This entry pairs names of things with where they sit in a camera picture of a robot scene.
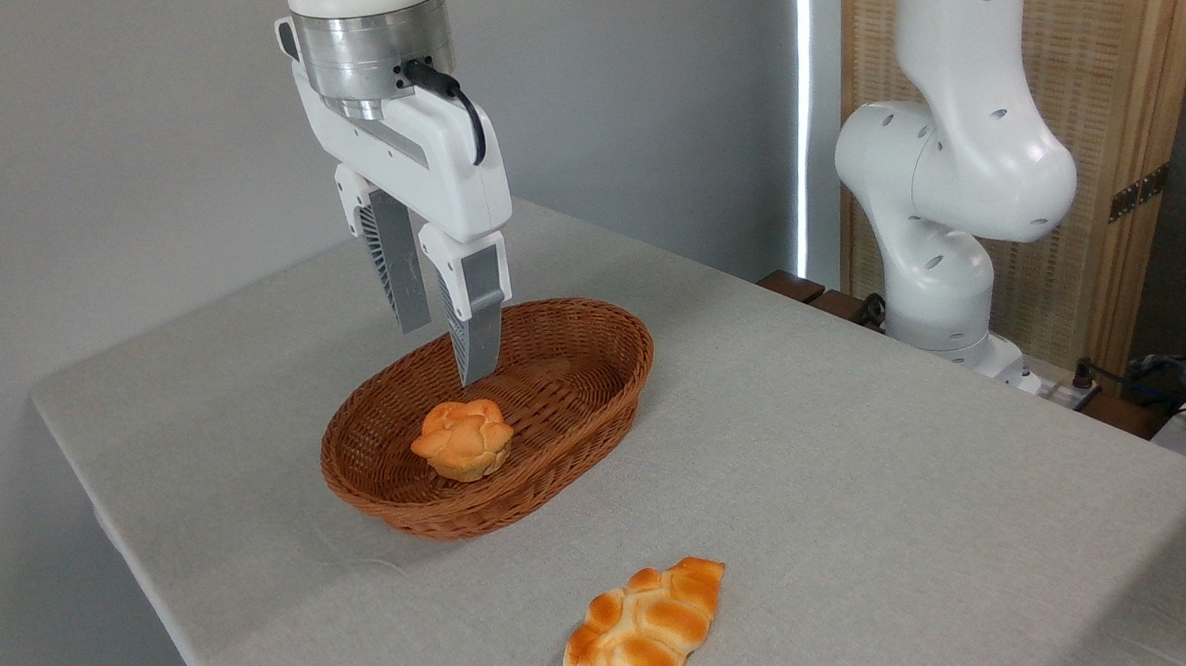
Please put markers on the long braided bread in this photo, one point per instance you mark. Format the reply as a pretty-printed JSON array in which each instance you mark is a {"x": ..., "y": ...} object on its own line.
[{"x": 646, "y": 626}]

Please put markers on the dark metal screen hinge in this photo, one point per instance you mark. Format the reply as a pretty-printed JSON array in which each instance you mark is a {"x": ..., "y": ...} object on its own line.
[{"x": 1137, "y": 192}]

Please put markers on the wood and rattan screen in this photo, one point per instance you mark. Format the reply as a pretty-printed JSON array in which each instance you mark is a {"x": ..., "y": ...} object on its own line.
[{"x": 1101, "y": 51}]

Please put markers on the grey linen tablecloth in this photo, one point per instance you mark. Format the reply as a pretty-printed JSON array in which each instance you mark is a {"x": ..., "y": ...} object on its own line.
[{"x": 810, "y": 484}]

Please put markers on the dark brown wooden slat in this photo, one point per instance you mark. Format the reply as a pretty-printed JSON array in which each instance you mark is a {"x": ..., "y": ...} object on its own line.
[
  {"x": 791, "y": 285},
  {"x": 840, "y": 307},
  {"x": 1122, "y": 415}
]

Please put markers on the brown oval wicker basket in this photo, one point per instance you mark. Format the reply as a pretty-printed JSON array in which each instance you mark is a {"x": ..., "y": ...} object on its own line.
[{"x": 566, "y": 394}]

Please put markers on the white power strip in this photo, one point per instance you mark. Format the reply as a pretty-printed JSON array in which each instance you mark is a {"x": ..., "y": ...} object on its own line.
[{"x": 1056, "y": 390}]

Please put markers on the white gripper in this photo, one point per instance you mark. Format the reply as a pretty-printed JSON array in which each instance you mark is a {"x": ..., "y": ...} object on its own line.
[{"x": 451, "y": 174}]

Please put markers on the round flower-shaped bun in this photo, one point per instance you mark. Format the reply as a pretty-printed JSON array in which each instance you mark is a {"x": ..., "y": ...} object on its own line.
[{"x": 463, "y": 439}]

